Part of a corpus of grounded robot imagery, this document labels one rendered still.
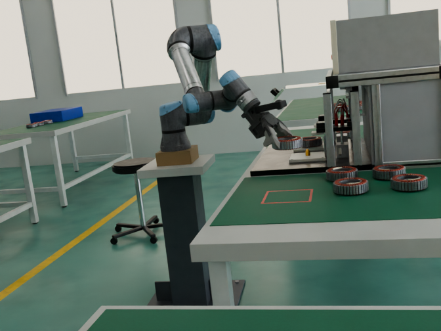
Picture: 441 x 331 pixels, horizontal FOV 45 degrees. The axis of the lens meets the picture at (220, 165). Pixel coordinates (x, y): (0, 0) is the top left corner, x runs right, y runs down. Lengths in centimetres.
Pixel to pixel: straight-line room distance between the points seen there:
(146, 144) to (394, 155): 573
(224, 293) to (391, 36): 118
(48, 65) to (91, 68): 66
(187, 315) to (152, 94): 648
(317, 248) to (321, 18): 576
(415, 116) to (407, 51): 25
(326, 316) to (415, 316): 15
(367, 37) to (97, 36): 586
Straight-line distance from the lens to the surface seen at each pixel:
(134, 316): 107
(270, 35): 703
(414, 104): 208
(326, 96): 207
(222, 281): 148
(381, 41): 216
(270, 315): 101
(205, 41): 234
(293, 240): 137
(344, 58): 215
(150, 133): 750
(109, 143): 775
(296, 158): 225
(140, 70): 745
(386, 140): 209
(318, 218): 153
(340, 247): 137
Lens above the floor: 121
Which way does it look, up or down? 11 degrees down
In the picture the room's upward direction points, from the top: 6 degrees counter-clockwise
